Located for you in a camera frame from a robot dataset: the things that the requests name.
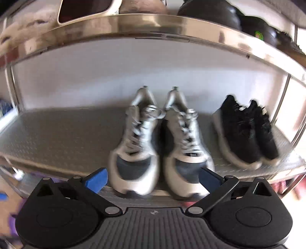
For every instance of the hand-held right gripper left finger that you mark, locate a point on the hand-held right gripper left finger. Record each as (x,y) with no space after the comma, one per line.
(95,180)

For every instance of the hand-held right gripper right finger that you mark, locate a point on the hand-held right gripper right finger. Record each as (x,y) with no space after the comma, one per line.
(210,180)

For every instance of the grey white lace-up sneaker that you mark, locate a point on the grey white lace-up sneaker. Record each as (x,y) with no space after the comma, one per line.
(133,148)
(188,148)

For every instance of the metal shoe rack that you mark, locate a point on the metal shoe rack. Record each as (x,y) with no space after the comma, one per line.
(59,136)

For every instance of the purple slipper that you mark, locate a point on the purple slipper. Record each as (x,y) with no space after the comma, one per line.
(12,222)

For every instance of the black sneaker white sole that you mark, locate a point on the black sneaker white sole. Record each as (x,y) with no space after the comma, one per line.
(265,136)
(236,134)

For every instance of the pink slipper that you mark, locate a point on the pink slipper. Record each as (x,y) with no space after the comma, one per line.
(300,189)

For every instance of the black shoe colourful sticker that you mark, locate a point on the black shoe colourful sticker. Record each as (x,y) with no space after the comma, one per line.
(258,28)

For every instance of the white shoe dark red lining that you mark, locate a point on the white shoe dark red lining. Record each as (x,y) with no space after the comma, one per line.
(83,9)

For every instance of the brown shoe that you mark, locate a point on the brown shoe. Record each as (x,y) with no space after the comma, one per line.
(143,7)

